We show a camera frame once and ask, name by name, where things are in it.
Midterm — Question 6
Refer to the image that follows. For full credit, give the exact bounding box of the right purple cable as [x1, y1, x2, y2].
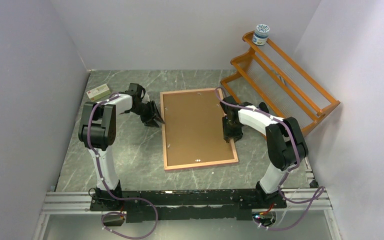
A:
[214, 87, 326, 232]

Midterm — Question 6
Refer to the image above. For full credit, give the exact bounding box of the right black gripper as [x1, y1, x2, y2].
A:
[222, 116, 244, 142]

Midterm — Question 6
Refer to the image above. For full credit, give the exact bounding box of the aluminium extrusion rail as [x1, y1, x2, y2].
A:
[32, 188, 344, 240]

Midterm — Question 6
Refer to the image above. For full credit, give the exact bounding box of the white blue jar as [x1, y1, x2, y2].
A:
[252, 24, 270, 46]

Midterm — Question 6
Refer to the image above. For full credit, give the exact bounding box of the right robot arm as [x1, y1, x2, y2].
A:
[220, 96, 309, 208]

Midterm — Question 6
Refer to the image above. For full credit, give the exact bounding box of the copper wooden picture frame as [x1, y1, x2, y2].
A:
[159, 87, 240, 172]

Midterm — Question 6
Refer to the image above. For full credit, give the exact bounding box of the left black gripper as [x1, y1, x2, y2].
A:
[128, 101, 164, 128]

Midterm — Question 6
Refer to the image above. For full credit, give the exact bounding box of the orange wooden rack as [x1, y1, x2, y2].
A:
[220, 31, 341, 136]

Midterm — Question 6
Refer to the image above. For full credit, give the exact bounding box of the brown frame backing board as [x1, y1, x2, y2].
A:
[163, 91, 234, 167]

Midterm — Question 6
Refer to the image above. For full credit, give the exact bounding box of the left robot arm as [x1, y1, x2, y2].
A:
[78, 83, 165, 210]

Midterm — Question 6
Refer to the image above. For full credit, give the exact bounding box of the purple cable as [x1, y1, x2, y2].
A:
[85, 92, 160, 240]
[214, 87, 326, 232]

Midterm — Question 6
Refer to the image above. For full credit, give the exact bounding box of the small white red box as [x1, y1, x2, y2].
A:
[86, 83, 111, 101]

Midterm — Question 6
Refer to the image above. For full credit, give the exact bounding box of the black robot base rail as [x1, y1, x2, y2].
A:
[89, 188, 287, 223]

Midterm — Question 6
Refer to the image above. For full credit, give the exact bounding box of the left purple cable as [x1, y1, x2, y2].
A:
[85, 92, 160, 240]

